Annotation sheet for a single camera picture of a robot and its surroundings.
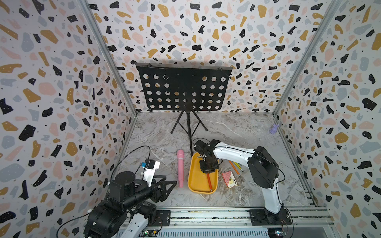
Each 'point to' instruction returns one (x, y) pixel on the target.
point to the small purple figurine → (273, 130)
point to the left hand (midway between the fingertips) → (172, 180)
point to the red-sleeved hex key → (209, 182)
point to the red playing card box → (229, 179)
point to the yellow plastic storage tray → (198, 181)
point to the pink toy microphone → (180, 167)
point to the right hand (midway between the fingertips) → (204, 173)
